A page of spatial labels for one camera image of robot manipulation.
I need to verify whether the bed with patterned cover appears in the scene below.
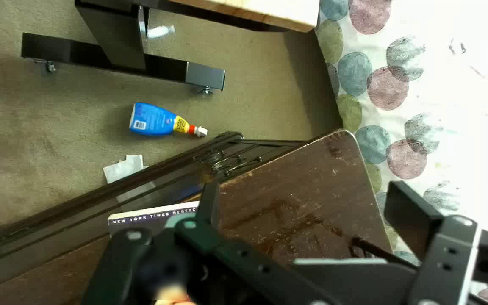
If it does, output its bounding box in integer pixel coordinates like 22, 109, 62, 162
313, 0, 488, 305

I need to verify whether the dark brown wooden cabinet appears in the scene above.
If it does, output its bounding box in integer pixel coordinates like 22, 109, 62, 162
0, 128, 393, 305

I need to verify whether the blue plastic bottle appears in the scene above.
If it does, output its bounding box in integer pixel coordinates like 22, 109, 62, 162
127, 101, 210, 140

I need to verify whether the black table leg base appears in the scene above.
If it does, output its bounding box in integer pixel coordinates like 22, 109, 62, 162
20, 0, 227, 95

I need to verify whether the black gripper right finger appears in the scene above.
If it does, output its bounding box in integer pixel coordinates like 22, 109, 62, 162
383, 180, 483, 305

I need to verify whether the black metal shoe rack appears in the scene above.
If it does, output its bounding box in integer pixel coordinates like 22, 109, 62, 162
0, 131, 313, 297

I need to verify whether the paperback book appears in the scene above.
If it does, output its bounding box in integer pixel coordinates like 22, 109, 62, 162
107, 199, 201, 229

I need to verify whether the light wooden table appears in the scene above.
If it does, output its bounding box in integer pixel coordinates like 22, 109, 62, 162
166, 0, 320, 34

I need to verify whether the crumpled white paper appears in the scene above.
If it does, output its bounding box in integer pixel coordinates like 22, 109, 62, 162
101, 153, 145, 185

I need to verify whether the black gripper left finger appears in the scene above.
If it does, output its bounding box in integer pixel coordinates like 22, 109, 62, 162
79, 180, 240, 305

